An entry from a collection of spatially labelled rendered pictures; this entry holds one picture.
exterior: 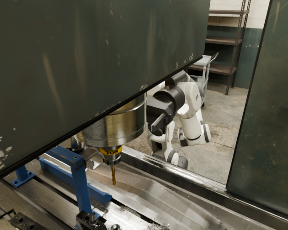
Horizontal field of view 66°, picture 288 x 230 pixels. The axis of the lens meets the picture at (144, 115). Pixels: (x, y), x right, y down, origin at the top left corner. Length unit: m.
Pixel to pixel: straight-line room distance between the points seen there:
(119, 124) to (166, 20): 0.18
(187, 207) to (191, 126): 0.57
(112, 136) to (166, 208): 0.88
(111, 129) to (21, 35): 0.25
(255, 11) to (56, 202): 4.55
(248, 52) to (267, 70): 4.04
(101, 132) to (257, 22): 4.67
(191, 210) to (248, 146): 0.45
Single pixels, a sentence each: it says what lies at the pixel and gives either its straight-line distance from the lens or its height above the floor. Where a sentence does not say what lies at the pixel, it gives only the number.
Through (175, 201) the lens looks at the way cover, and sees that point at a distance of 1.30.
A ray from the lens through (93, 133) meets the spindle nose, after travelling 0.40.
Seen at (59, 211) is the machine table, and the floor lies 0.90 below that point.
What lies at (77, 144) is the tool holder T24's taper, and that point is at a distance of 0.83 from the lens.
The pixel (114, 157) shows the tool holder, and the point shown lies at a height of 1.39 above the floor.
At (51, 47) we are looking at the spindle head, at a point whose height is 1.67.
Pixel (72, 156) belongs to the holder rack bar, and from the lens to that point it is 0.80.
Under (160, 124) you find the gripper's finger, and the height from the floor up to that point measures 1.41.
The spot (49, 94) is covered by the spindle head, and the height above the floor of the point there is 1.63.
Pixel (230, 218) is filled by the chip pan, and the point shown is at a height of 0.67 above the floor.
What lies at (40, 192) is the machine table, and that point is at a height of 0.90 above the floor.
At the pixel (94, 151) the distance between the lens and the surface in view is 0.82.
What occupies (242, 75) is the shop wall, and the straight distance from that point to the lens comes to 5.12.
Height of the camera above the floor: 1.70
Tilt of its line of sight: 28 degrees down
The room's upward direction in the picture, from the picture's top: straight up
